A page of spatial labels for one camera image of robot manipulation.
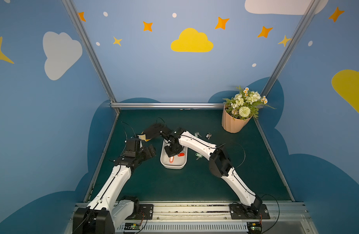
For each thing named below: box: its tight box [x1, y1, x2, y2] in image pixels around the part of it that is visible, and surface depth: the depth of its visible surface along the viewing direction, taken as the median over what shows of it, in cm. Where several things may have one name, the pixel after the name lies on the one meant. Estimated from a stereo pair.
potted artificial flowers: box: [221, 86, 277, 134], surface depth 88 cm
